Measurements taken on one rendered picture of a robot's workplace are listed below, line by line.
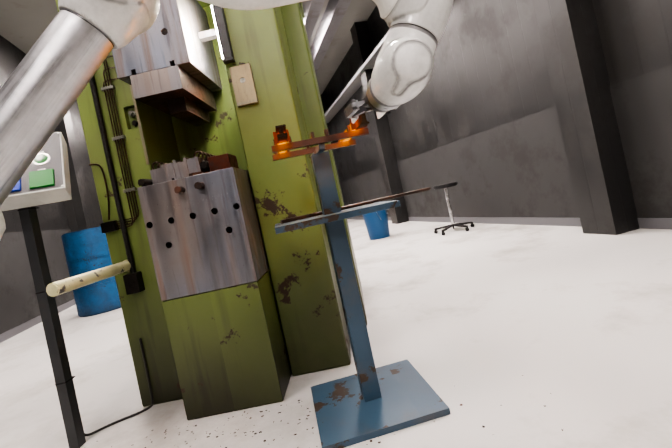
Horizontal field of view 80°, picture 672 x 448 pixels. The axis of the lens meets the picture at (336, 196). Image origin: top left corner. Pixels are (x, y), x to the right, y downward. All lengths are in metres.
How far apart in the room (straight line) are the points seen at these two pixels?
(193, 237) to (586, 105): 2.95
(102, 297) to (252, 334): 3.74
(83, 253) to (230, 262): 3.77
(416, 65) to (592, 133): 2.90
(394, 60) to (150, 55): 1.26
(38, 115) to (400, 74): 0.64
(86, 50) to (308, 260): 1.17
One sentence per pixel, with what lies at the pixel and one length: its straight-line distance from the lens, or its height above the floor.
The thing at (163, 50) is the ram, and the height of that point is 1.43.
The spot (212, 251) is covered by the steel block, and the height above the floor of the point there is 0.62.
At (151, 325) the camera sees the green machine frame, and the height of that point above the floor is 0.34.
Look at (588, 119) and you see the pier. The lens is 3.58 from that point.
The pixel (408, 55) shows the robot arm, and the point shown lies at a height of 0.93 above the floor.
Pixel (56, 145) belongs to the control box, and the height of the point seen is 1.14.
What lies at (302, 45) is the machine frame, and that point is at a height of 1.56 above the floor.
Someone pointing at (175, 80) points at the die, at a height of 1.31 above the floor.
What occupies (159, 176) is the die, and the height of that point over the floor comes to 0.95.
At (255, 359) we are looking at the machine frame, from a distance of 1.66.
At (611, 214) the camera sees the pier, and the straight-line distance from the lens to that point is 3.61.
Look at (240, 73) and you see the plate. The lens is 1.82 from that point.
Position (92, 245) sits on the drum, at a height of 0.76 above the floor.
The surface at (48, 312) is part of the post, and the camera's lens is 1.89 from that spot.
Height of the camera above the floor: 0.72
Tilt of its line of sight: level
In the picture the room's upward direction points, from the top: 12 degrees counter-clockwise
